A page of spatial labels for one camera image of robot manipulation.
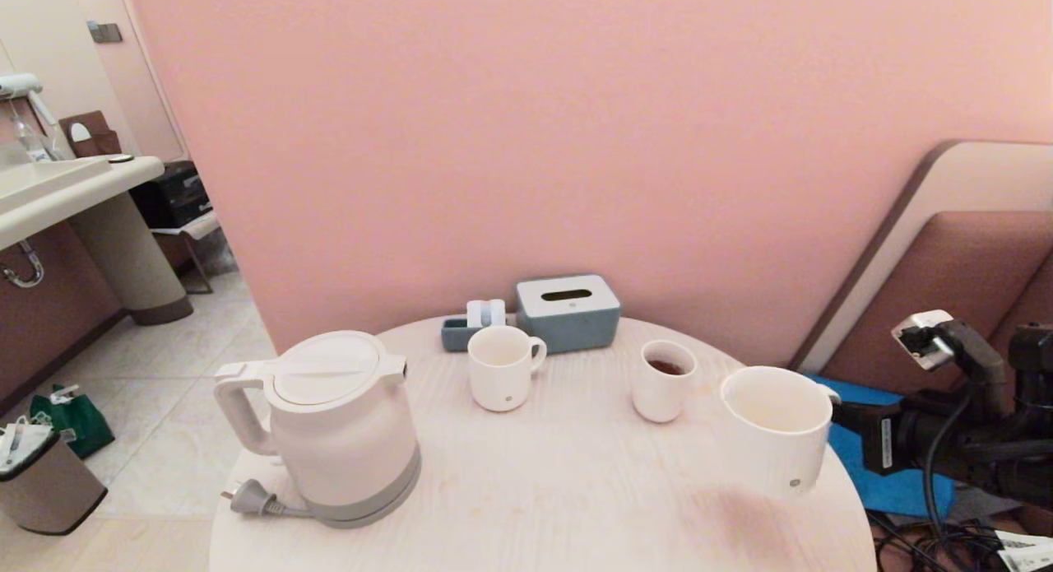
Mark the padded brown headboard panel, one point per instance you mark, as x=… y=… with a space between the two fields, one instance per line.
x=946 y=259

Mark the beige sink pedestal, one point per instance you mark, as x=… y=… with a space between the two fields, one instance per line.
x=136 y=267

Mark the white sachet pack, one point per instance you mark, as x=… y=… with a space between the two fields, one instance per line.
x=496 y=310
x=475 y=312

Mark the white paper sheets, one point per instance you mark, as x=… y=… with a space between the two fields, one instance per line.
x=1028 y=551

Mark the green bag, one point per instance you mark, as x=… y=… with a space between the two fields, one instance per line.
x=82 y=428

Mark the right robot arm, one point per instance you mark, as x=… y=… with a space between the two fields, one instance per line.
x=1008 y=465

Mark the black box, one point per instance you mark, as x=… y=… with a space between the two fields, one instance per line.
x=169 y=197

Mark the blue-grey tissue box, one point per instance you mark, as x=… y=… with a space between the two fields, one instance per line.
x=568 y=321

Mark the white sink counter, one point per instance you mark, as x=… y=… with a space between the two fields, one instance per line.
x=57 y=189

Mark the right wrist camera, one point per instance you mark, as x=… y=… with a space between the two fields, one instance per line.
x=925 y=337

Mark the grey wall plate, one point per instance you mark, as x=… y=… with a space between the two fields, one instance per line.
x=105 y=32

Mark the blue mat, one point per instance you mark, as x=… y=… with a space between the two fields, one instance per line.
x=897 y=488

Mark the brown trash bin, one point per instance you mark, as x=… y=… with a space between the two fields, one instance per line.
x=49 y=498

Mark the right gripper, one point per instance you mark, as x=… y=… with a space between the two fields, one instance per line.
x=909 y=442

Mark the chrome drain pipe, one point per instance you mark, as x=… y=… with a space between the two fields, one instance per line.
x=31 y=272

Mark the white kettle lid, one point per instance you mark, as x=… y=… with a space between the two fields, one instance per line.
x=325 y=373

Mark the small blue-grey tray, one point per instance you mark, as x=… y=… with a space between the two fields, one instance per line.
x=454 y=335

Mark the white metal-legged bench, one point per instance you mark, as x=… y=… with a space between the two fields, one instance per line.
x=193 y=230

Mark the large white mug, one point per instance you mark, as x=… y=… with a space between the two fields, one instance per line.
x=773 y=453

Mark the small white cup with tea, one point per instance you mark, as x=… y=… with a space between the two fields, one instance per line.
x=658 y=395

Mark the white electric kettle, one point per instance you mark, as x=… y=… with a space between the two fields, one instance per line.
x=345 y=448

